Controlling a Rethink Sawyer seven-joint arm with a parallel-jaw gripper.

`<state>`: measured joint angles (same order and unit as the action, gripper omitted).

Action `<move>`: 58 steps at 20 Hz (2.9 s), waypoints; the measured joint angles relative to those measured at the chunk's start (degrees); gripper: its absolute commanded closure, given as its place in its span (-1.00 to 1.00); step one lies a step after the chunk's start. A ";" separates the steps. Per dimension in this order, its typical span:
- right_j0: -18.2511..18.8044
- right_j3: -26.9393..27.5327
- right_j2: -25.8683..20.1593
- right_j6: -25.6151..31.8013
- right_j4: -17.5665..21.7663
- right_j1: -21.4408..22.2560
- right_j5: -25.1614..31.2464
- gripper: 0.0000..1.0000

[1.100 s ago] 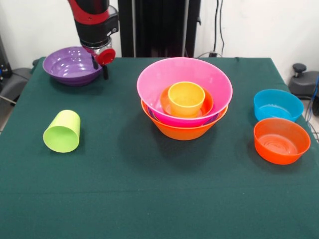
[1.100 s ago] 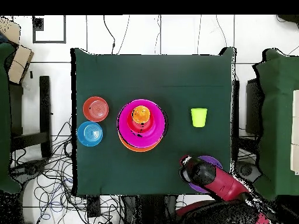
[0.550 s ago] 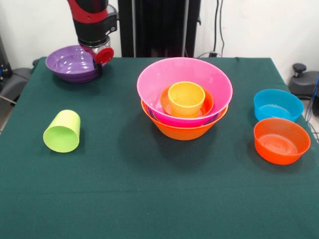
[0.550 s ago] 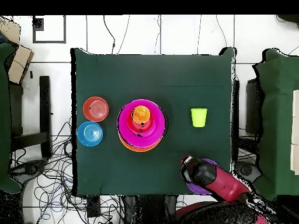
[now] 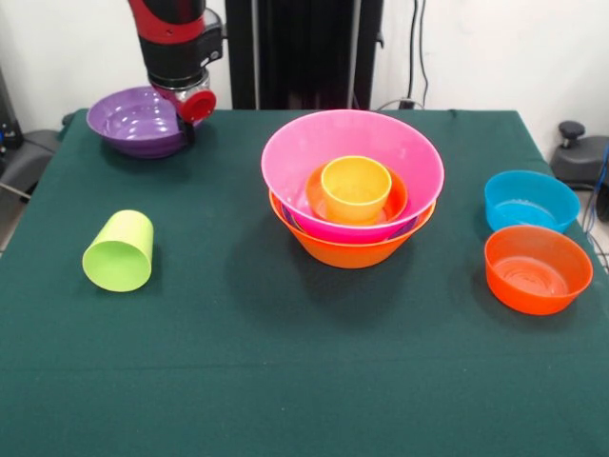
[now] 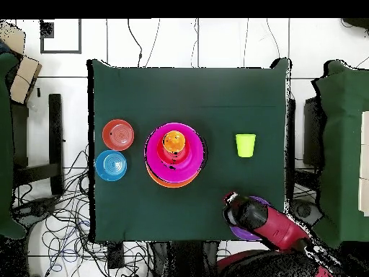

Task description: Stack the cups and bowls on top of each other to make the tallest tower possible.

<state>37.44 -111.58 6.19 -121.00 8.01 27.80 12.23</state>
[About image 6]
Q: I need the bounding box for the black floor cable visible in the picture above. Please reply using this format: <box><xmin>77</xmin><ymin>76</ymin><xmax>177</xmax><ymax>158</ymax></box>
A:
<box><xmin>127</xmin><ymin>18</ymin><xmax>143</xmax><ymax>69</ymax></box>

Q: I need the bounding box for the small red bowl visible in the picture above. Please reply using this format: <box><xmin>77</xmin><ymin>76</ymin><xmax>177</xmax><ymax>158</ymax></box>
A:
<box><xmin>156</xmin><ymin>135</ymin><xmax>192</xmax><ymax>164</ymax></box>
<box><xmin>102</xmin><ymin>118</ymin><xmax>135</xmax><ymax>151</ymax></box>

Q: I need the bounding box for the large orange bowl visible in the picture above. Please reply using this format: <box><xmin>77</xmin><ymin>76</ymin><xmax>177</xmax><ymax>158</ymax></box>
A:
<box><xmin>146</xmin><ymin>164</ymin><xmax>201</xmax><ymax>189</ymax></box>

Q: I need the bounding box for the white box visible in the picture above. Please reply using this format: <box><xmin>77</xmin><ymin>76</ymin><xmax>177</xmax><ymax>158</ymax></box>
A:
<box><xmin>357</xmin><ymin>110</ymin><xmax>369</xmax><ymax>217</ymax></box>

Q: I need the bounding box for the grey floor stand base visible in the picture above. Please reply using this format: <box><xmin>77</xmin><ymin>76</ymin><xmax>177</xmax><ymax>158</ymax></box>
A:
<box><xmin>12</xmin><ymin>195</ymin><xmax>60</xmax><ymax>229</ymax></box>
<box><xmin>289</xmin><ymin>198</ymin><xmax>323</xmax><ymax>227</ymax></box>

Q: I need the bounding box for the black power adapter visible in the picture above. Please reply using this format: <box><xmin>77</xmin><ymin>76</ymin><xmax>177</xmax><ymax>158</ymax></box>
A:
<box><xmin>107</xmin><ymin>243</ymin><xmax>125</xmax><ymax>270</ymax></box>

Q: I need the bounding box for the black floor frame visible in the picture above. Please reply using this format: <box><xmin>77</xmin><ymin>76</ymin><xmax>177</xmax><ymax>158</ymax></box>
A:
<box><xmin>40</xmin><ymin>18</ymin><xmax>82</xmax><ymax>55</ymax></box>

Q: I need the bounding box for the dark green tablecloth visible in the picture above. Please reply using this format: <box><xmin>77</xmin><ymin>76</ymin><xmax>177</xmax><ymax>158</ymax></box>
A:
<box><xmin>311</xmin><ymin>59</ymin><xmax>369</xmax><ymax>249</ymax></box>
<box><xmin>0</xmin><ymin>53</ymin><xmax>27</xmax><ymax>240</ymax></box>
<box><xmin>86</xmin><ymin>58</ymin><xmax>293</xmax><ymax>242</ymax></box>

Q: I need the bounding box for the small blue bowl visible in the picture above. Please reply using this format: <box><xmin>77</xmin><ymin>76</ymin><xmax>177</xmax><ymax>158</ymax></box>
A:
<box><xmin>94</xmin><ymin>149</ymin><xmax>128</xmax><ymax>183</ymax></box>

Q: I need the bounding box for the cardboard box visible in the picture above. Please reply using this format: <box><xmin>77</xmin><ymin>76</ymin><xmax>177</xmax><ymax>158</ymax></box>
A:
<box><xmin>0</xmin><ymin>21</ymin><xmax>27</xmax><ymax>55</ymax></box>
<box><xmin>9</xmin><ymin>55</ymin><xmax>43</xmax><ymax>105</ymax></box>

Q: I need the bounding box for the purple bowl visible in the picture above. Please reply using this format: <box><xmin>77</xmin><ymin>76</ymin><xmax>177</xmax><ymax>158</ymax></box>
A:
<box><xmin>229</xmin><ymin>195</ymin><xmax>272</xmax><ymax>242</ymax></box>

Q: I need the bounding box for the black stand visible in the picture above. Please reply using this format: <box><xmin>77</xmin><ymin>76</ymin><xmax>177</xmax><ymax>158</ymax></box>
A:
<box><xmin>11</xmin><ymin>93</ymin><xmax>65</xmax><ymax>197</ymax></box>

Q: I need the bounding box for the black case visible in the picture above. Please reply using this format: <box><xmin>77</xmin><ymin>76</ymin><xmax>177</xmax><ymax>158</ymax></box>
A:
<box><xmin>302</xmin><ymin>97</ymin><xmax>321</xmax><ymax>168</ymax></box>

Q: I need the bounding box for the large pink bowl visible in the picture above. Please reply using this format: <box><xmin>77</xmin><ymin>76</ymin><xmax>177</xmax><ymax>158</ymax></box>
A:
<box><xmin>144</xmin><ymin>122</ymin><xmax>206</xmax><ymax>185</ymax></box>

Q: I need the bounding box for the orange cup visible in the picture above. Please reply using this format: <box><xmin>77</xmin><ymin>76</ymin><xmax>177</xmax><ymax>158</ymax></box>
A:
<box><xmin>163</xmin><ymin>130</ymin><xmax>187</xmax><ymax>154</ymax></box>

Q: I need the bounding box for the green cup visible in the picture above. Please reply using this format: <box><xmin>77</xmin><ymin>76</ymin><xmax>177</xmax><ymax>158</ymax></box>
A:
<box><xmin>235</xmin><ymin>133</ymin><xmax>257</xmax><ymax>159</ymax></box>

